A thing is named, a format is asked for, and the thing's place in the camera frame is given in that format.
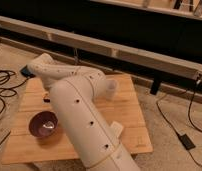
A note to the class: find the wooden table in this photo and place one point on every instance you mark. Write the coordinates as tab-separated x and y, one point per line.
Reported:
125	109

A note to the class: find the long wooden beam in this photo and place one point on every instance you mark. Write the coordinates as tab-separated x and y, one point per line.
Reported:
137	56

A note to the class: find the purple bowl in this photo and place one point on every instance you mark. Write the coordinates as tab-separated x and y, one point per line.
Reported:
43	124

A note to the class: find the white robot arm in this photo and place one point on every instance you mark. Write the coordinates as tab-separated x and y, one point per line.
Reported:
72	90

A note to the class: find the black power adapter with cable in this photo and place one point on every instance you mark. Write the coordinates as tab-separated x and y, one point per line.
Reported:
184	139

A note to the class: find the blue black floor device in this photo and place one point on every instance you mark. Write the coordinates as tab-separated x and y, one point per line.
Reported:
26	73

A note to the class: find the black eraser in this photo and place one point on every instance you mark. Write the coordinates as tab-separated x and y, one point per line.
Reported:
46	98

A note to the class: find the white sponge block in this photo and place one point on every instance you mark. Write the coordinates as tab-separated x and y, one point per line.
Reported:
117	128

